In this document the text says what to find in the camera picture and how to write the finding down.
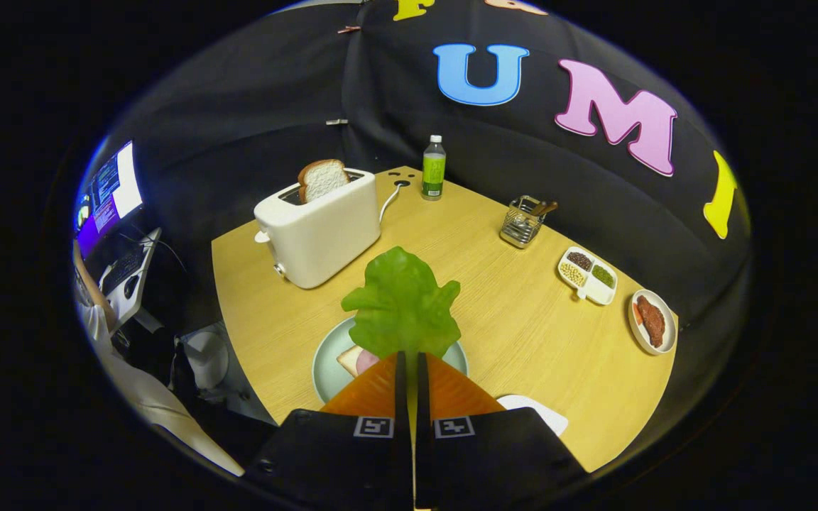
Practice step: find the white sandwich bread slice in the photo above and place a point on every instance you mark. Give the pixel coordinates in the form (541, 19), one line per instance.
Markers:
(348, 360)

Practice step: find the pale green round plate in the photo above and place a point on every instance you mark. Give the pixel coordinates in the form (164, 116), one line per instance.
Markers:
(327, 362)

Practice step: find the green label plastic bottle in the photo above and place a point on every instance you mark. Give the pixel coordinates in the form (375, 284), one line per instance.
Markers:
(434, 174)

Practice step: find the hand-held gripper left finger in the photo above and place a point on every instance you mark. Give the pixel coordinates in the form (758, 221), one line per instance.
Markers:
(402, 397)

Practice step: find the black backdrop cloth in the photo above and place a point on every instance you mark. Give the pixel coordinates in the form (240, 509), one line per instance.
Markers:
(274, 92)

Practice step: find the round white meat plate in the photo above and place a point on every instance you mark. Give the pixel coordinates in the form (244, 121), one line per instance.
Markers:
(670, 323)

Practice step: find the red meat piece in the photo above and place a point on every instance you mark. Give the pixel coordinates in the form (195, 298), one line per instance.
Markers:
(652, 323)

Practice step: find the brown crust bread slice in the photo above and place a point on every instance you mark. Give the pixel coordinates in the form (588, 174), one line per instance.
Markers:
(324, 181)

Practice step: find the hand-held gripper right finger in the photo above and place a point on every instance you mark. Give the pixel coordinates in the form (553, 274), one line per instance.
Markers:
(422, 397)

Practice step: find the white round stool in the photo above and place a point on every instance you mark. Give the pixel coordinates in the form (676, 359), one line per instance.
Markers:
(206, 358)

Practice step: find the green lettuce leaf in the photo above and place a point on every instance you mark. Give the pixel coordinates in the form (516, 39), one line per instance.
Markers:
(402, 305)

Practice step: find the white divided bean dish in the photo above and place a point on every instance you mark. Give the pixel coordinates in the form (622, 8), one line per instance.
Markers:
(597, 291)

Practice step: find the open laptop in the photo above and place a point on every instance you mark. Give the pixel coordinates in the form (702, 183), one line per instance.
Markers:
(114, 191)

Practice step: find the white toaster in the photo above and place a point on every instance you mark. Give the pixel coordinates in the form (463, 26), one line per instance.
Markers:
(324, 234)

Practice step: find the white square plate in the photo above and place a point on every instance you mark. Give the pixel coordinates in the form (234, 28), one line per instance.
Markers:
(537, 411)

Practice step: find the pink ham slice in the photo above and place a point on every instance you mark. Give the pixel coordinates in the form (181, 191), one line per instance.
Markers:
(368, 362)

